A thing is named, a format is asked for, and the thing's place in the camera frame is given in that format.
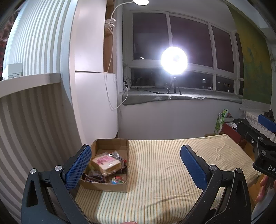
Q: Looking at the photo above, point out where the red storage box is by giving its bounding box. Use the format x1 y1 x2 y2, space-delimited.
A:
220 123 247 149

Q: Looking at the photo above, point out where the green patterned bag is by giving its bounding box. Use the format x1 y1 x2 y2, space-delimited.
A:
214 109 229 135

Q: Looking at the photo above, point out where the ring light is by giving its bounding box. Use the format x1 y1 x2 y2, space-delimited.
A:
160 46 188 76

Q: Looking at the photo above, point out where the white clip lamp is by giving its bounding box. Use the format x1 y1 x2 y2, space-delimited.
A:
104 0 150 28

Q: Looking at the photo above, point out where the cardboard box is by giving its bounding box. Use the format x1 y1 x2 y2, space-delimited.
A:
79 138 130 192

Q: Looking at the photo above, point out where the packaged cranberry toast bread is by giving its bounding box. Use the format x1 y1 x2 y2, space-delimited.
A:
91 154 122 176

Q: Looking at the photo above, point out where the person's right hand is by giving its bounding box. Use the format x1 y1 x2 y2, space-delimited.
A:
255 175 269 202

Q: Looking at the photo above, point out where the Snickers bar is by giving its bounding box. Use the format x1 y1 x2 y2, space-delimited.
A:
84 174 105 183

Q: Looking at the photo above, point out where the clear bag chocolate cake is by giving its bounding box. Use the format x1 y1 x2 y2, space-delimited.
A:
108 150 124 162

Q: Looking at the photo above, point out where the black object on table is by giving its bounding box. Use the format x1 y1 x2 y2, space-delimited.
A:
264 109 274 119

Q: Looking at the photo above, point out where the white cable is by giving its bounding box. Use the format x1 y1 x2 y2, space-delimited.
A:
104 2 130 111

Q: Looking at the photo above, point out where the lace covered side table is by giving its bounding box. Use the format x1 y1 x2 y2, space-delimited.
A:
245 111 275 143

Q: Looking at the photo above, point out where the white power strip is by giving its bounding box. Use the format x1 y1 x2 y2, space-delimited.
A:
123 81 130 91

